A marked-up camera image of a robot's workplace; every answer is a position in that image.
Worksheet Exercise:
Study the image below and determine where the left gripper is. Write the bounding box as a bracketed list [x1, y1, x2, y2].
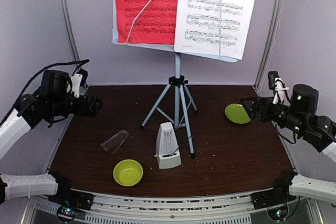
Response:
[48, 94, 102, 116]

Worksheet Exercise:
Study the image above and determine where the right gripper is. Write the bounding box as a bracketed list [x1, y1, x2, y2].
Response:
[239, 96, 305, 134]

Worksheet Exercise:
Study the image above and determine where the clear metronome front cover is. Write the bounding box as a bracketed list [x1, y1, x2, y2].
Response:
[100, 130, 129, 155]

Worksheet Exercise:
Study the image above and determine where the white perforated music stand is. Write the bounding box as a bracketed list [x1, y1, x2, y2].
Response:
[111, 0, 241, 159]

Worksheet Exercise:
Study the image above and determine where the white metronome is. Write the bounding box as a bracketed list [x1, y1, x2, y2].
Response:
[155, 122, 182, 169]

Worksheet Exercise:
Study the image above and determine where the red sheet music page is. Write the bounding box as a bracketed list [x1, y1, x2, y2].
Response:
[115, 0, 177, 45]

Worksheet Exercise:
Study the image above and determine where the white sheet music page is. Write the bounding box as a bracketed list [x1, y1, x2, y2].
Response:
[174, 0, 255, 61]

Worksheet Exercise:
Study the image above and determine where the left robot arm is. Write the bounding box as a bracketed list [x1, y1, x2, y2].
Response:
[1, 59, 103, 206]

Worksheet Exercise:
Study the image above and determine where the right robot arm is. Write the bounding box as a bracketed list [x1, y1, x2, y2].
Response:
[240, 84, 335, 205]

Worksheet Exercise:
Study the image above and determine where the green plate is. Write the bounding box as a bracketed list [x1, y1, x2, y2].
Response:
[225, 103, 251, 124]

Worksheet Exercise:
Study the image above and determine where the green bowl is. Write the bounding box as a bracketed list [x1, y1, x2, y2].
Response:
[113, 159, 143, 187]

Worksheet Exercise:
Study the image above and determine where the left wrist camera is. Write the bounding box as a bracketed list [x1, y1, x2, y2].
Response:
[68, 69, 88, 98]

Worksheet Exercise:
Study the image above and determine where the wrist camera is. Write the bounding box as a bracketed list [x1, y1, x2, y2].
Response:
[68, 69, 88, 98]
[267, 71, 289, 104]

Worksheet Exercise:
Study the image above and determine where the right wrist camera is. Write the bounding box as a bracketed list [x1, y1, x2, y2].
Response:
[267, 71, 289, 104]

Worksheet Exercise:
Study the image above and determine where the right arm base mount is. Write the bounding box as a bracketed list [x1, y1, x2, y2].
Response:
[250, 187, 297, 222]

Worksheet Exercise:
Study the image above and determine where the aluminium front rail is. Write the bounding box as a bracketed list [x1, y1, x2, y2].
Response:
[26, 179, 316, 224]

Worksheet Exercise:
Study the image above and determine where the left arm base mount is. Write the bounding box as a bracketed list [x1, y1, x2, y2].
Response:
[48, 190, 94, 223]

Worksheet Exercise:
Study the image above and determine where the left aluminium frame post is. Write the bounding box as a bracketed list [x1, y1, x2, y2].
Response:
[60, 0, 80, 61]

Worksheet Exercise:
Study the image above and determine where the aluminium frame post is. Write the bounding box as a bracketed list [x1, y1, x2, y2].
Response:
[60, 0, 80, 61]
[254, 0, 285, 94]

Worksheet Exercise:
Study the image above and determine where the right aluminium frame post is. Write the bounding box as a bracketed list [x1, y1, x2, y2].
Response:
[254, 0, 285, 94]

